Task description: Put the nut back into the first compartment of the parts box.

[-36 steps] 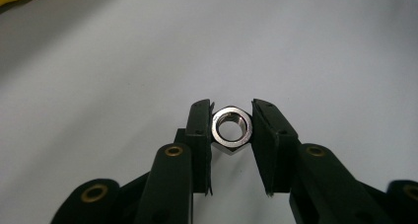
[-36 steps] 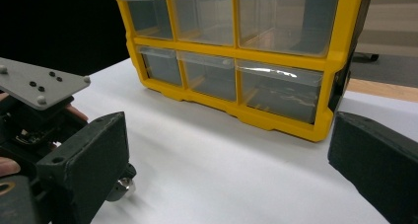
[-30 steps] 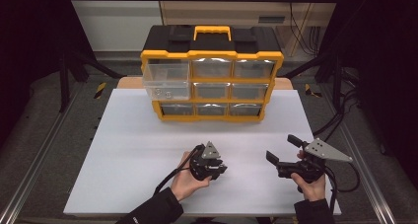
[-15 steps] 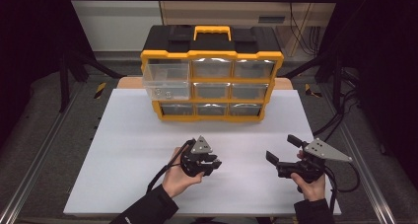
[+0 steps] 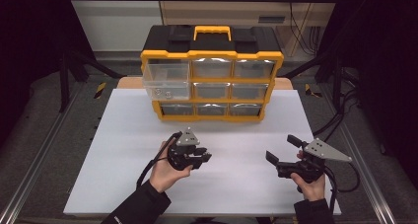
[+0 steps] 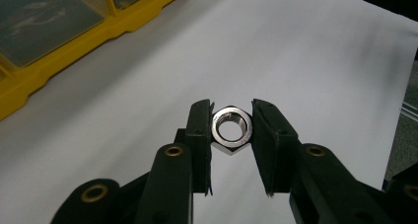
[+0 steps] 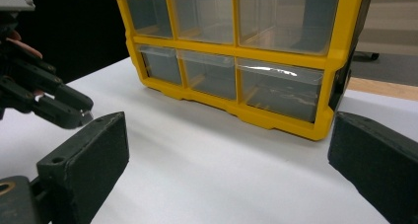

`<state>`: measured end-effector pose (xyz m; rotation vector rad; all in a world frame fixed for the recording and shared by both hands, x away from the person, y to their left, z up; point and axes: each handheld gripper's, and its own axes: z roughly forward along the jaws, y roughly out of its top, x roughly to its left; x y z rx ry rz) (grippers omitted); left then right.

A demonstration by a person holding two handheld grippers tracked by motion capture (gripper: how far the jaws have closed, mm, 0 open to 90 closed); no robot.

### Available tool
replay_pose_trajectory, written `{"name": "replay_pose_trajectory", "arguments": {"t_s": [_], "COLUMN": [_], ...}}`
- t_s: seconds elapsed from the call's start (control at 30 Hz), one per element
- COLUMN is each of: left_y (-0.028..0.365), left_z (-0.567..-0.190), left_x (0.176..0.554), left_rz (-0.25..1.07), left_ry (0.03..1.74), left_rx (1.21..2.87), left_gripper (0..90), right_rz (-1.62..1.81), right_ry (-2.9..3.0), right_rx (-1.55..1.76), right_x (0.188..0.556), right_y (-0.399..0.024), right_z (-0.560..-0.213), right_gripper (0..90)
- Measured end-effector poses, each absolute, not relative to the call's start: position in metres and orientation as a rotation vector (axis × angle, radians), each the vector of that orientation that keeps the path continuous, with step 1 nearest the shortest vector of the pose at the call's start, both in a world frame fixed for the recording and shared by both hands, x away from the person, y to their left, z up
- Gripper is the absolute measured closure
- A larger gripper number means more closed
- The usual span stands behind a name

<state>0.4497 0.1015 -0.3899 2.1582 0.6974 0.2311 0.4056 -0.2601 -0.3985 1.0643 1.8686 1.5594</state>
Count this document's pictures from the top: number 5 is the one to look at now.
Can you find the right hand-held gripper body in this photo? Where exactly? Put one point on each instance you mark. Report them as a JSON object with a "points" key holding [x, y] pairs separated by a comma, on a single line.
{"points": [[305, 169]]}

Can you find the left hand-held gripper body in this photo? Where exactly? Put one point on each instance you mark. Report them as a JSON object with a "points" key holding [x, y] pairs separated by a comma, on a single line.
{"points": [[180, 156]]}

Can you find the clear plastic pulled drawer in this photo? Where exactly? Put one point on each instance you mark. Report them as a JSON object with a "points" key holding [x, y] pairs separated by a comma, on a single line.
{"points": [[167, 72]]}

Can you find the yellow black organizer cabinet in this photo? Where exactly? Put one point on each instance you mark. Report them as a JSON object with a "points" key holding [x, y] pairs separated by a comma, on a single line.
{"points": [[164, 36]]}

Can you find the person's right hand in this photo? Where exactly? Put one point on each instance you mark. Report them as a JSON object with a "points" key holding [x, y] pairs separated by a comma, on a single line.
{"points": [[312, 189]]}

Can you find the person's left hand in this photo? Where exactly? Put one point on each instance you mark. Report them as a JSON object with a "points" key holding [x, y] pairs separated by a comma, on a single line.
{"points": [[164, 174]]}

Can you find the yellow black tape marker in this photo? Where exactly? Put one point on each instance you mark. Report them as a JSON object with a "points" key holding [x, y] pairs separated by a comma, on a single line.
{"points": [[308, 89], [100, 89]]}

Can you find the black metal stand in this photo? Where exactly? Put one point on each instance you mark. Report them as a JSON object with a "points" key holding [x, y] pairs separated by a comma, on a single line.
{"points": [[337, 86], [64, 86]]}

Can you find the set of clear small drawers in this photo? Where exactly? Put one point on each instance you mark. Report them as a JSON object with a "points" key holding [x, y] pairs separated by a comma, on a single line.
{"points": [[212, 69]]}

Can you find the black curtain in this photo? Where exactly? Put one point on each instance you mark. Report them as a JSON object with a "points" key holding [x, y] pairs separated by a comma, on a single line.
{"points": [[387, 53], [26, 36]]}

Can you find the light wooden cabinet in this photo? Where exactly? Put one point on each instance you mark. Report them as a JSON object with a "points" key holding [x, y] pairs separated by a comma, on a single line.
{"points": [[230, 13]]}

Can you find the aluminium rail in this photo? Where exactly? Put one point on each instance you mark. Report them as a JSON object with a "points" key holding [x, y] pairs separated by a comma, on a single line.
{"points": [[373, 184], [46, 151]]}

